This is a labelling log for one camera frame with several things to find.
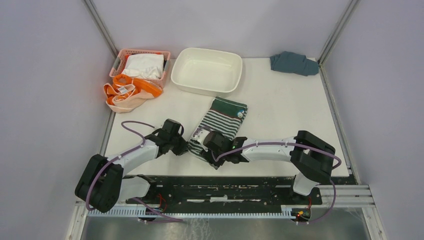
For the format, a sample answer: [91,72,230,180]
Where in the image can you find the green white striped towel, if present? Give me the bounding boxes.
[188,96,248,169]

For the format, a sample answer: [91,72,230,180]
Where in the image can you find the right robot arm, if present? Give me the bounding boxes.
[192,127,342,204]

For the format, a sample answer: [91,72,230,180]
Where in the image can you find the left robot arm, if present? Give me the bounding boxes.
[74,119,188,213]

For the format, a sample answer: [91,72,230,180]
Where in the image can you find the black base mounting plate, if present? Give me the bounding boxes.
[140,175,323,214]

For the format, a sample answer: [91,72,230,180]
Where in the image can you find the orange and cream cloth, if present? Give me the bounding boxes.
[103,74,163,113]

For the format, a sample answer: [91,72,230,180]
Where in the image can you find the pink plastic basket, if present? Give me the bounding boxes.
[109,48,171,88]

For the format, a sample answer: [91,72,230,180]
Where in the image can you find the white plastic tub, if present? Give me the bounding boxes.
[170,47,243,97]

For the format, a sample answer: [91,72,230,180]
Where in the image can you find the white cloth in basket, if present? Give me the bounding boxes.
[122,53,165,80]

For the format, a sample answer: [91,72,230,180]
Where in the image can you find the blue-grey folded cloth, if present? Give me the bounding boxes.
[269,51,319,77]

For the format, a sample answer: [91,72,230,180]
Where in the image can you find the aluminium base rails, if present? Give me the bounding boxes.
[75,184,376,209]

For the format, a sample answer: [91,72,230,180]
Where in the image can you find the white slotted cable duct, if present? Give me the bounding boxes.
[87,205,296,220]

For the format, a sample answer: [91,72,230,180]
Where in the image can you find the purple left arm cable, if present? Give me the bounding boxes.
[85,120,184,224]

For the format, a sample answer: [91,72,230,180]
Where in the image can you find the aluminium frame post left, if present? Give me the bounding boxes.
[82,0,119,58]

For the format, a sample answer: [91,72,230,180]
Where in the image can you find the aluminium frame post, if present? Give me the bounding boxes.
[82,0,119,58]
[317,0,362,88]

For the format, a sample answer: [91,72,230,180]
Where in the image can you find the aluminium frame post right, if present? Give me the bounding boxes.
[317,0,362,88]

